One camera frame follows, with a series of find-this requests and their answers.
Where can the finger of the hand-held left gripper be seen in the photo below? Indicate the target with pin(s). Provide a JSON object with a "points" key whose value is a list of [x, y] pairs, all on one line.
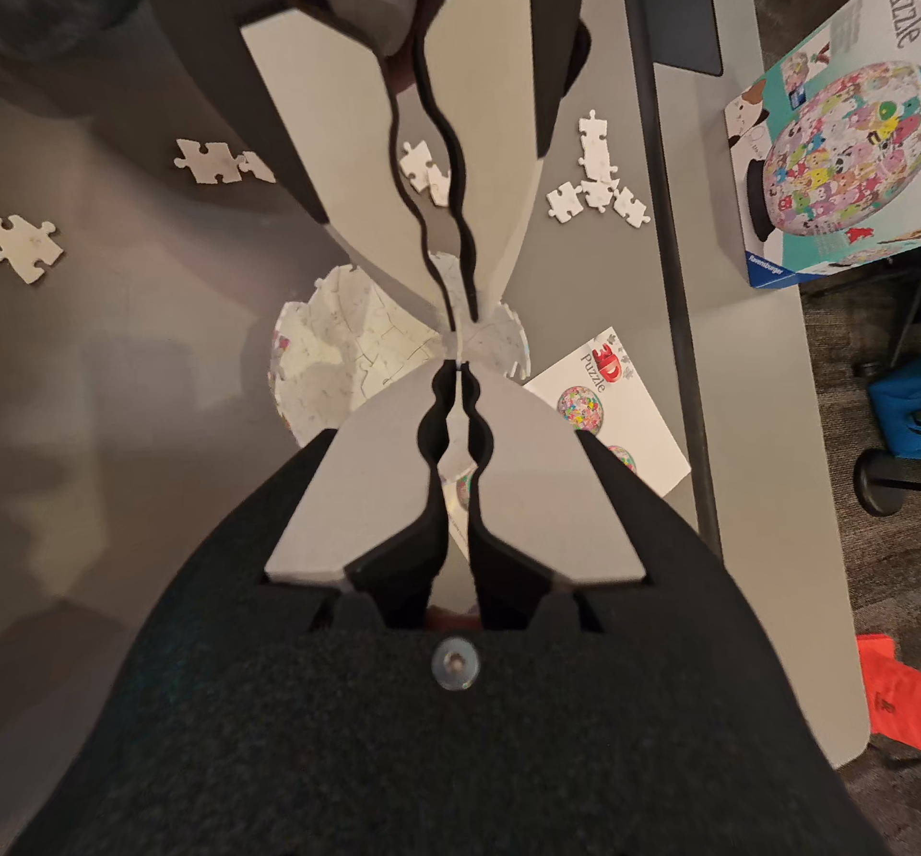
{"points": [[489, 115], [324, 115]]}

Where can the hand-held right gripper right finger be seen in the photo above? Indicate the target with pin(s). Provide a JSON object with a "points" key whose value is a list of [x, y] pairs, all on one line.
{"points": [[561, 503]]}

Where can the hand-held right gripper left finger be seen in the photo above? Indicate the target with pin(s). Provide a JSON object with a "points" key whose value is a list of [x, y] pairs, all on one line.
{"points": [[345, 503]]}

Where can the single white puzzle piece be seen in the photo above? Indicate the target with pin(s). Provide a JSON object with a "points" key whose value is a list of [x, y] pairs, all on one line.
{"points": [[29, 248], [414, 162], [439, 187]]}

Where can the joined white puzzle strip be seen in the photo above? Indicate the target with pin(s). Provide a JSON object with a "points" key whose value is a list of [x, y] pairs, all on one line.
{"points": [[216, 162]]}

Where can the partly built puzzle ball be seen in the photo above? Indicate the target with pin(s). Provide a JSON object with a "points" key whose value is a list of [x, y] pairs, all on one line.
{"points": [[338, 345]]}

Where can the puzzle instruction sheet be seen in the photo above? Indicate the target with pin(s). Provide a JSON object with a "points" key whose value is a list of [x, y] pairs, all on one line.
{"points": [[633, 431]]}

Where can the cluster of loose puzzle pieces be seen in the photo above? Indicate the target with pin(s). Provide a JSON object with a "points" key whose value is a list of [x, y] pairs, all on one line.
{"points": [[597, 172]]}

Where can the printed puzzle box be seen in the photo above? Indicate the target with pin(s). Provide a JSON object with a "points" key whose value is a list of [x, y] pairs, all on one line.
{"points": [[827, 151]]}

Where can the blue bag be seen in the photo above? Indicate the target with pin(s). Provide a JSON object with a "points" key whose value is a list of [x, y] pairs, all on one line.
{"points": [[899, 410]]}

